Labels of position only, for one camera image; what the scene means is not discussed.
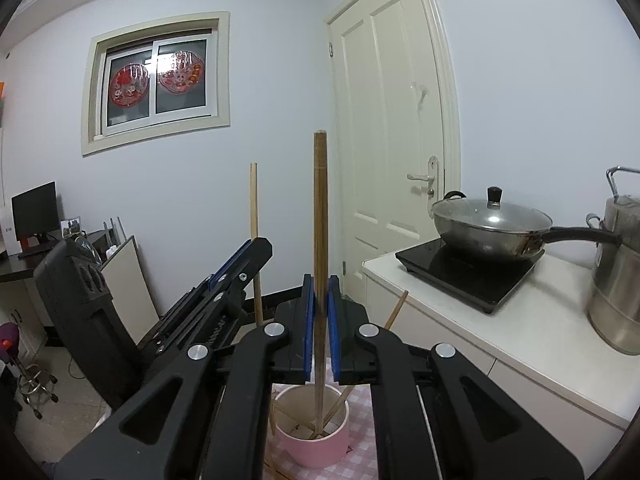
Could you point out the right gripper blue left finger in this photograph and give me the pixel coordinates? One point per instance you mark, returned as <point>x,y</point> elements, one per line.
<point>292,362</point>

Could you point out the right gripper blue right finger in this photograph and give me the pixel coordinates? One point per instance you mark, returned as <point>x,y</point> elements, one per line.
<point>349,361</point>

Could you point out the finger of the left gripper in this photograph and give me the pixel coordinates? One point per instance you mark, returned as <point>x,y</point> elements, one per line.
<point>243,265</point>

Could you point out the long front wooden chopstick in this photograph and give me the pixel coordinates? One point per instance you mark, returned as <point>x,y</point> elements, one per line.
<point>321,267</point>

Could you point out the white kitchen counter cabinet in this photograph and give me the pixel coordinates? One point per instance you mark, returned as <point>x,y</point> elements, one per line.
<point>539,347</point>

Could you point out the upright chopstick in holder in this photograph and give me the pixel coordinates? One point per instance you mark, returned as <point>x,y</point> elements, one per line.
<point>337,404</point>

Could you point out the white leaning board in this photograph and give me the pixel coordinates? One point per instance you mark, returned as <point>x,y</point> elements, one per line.
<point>131,296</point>

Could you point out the pink cylindrical utensil holder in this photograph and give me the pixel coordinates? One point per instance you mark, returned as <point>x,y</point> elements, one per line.
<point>294,425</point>

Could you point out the pink checkered tablecloth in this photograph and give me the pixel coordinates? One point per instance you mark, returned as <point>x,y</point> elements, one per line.
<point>347,451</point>

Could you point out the black induction cooktop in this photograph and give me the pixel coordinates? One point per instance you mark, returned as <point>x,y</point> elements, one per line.
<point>482,282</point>

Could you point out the black computer monitor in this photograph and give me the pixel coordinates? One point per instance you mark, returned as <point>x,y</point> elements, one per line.
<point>35,214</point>

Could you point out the dark desk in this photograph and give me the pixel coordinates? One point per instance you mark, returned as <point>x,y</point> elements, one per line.
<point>22,266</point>

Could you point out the steel wok with lid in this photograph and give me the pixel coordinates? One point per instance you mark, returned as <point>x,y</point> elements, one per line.
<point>492,227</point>

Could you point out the cream panel door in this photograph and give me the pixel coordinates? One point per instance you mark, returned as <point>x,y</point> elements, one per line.
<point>397,126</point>

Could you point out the window with red decorations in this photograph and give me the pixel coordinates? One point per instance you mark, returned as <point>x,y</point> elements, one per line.
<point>157,78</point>

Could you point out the stainless steel steamer pot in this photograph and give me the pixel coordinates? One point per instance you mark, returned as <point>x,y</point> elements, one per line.
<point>613,302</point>

